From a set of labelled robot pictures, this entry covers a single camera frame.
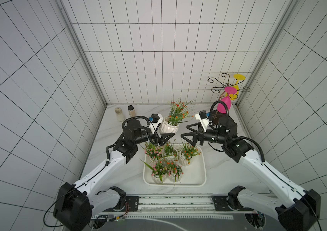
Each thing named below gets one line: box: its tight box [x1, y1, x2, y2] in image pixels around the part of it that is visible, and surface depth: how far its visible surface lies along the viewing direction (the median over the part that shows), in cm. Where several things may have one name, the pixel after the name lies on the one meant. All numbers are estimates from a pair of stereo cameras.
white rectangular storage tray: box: [142, 143, 207, 189], surface depth 83 cm
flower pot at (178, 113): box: [158, 99, 194, 134], surface depth 67 cm
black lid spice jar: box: [127, 104, 137, 117], surface depth 108 cm
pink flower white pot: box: [144, 142, 164, 163], surface depth 80 cm
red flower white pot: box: [163, 139, 178, 162], surface depth 85 cm
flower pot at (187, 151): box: [176, 141, 202, 167], surface depth 81 cm
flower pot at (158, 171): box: [139, 158, 169, 185], surface depth 72 cm
